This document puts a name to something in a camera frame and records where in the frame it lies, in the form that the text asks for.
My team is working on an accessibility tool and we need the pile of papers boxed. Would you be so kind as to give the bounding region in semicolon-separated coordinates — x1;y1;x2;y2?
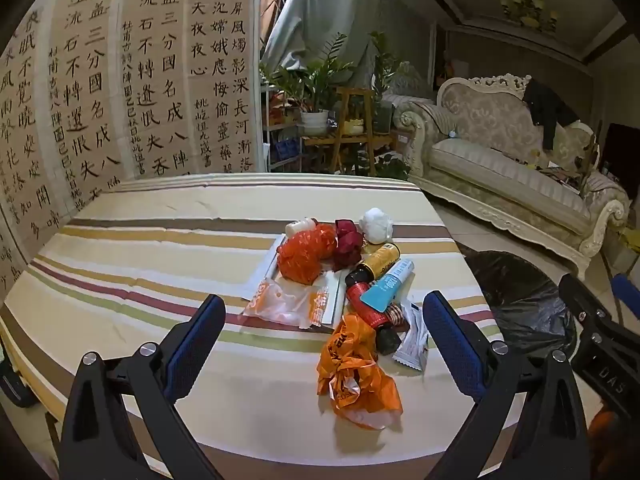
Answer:
517;155;586;186

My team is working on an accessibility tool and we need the white sachet packet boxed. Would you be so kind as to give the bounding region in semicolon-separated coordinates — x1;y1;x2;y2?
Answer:
392;300;431;371

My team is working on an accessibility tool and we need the dark flat board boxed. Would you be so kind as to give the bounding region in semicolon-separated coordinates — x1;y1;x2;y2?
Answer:
602;122;640;181

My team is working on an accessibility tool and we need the orange plastic bag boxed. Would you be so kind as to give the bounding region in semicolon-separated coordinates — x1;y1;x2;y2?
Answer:
316;314;404;431

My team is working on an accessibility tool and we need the dark red wrapper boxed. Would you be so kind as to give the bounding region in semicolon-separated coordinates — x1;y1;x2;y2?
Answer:
332;218;368;271

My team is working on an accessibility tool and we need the gold chandelier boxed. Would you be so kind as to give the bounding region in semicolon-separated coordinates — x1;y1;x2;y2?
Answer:
500;0;558;31

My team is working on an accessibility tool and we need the potted plant in white pot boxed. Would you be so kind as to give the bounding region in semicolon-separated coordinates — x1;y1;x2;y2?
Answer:
260;35;356;136

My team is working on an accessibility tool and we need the calligraphy paper sheet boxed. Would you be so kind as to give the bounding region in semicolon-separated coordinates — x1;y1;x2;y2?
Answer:
0;7;68;273
49;0;126;198
119;0;193;181
185;0;263;176

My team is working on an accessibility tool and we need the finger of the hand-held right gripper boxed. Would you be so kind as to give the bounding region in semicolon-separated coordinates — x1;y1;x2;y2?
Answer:
558;273;610;342
611;273;640;328

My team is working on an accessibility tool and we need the ornate cream armchair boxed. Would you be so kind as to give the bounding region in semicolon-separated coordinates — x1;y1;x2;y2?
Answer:
380;92;436;111

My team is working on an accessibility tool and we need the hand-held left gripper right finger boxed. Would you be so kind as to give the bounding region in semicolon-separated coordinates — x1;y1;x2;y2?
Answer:
422;291;591;480

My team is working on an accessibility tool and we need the white metal shelf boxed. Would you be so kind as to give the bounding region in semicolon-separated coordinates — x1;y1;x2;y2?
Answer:
260;72;306;173

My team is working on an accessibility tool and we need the grey-green curtain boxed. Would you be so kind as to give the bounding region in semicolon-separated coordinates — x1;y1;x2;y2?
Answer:
262;0;381;86

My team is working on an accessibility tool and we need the white long packet green print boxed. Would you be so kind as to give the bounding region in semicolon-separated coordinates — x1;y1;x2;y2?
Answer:
307;270;351;328

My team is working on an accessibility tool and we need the bin with black bag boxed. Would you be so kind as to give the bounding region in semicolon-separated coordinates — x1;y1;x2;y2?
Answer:
462;250;581;356

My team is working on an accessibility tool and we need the blue and white tube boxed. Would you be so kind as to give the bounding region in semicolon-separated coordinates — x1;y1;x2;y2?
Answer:
360;258;416;313

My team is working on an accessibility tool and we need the black jacket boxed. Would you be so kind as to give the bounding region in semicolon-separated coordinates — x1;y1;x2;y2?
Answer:
522;79;581;151

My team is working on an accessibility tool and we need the clear bag with orange print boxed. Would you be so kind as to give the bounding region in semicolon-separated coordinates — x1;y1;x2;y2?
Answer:
237;280;333;331

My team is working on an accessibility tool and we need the yellow label dark bottle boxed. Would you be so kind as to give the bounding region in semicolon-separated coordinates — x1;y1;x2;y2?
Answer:
344;242;401;288

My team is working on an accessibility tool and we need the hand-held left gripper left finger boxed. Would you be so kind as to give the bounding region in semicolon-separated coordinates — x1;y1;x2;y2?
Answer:
59;294;236;480

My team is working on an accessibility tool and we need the white tissue ball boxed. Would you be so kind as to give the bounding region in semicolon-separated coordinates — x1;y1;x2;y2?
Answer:
359;208;393;244

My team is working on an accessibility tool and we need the white long paper packet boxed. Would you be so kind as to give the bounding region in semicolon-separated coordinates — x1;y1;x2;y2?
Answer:
243;235;281;303

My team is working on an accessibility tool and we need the wooden plant stand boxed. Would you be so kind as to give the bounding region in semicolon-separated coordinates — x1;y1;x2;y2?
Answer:
305;87;396;176

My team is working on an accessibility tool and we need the red label black bottle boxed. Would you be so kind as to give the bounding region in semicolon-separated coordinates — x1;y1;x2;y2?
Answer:
348;282;401;356

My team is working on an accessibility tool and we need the low leafy floor plant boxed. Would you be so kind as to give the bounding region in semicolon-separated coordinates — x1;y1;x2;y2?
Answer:
370;152;411;181

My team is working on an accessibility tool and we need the person's right forearm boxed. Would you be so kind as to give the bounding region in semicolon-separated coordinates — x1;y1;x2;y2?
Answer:
587;404;640;443

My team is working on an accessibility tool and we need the small white plastic bottle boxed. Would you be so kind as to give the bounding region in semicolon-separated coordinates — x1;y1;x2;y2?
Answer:
285;217;318;236

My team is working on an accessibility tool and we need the ornate cream sofa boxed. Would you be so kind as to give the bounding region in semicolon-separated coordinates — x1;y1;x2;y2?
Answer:
392;74;631;281

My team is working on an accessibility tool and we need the tall green potted plant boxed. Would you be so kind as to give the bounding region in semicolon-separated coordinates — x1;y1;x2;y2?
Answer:
367;30;416;133

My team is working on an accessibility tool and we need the striped tablecloth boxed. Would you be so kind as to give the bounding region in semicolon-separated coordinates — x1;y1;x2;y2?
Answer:
0;172;521;480

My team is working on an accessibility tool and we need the red-orange mesh bag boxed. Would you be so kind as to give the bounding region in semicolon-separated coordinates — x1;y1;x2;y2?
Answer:
276;224;338;283

